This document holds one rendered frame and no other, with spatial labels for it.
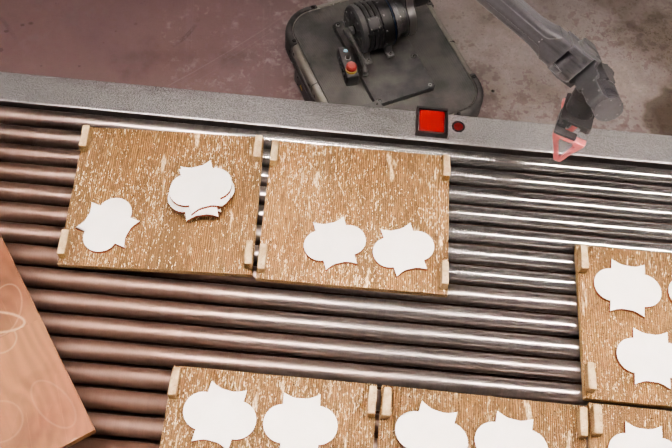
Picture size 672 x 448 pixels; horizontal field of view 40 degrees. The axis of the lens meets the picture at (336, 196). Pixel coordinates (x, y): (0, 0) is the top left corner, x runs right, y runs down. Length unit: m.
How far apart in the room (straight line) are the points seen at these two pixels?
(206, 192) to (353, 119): 0.41
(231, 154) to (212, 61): 1.37
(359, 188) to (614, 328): 0.62
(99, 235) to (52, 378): 0.36
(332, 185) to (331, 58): 1.14
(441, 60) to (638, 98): 0.81
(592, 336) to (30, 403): 1.13
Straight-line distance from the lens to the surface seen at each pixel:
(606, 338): 2.06
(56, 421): 1.82
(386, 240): 2.04
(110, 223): 2.07
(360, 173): 2.12
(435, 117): 2.24
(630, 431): 1.99
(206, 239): 2.04
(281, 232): 2.04
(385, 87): 3.11
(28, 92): 2.33
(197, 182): 2.06
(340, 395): 1.91
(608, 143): 2.32
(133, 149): 2.17
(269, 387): 1.91
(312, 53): 3.20
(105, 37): 3.60
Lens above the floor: 2.75
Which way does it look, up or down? 60 degrees down
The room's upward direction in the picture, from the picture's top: 7 degrees clockwise
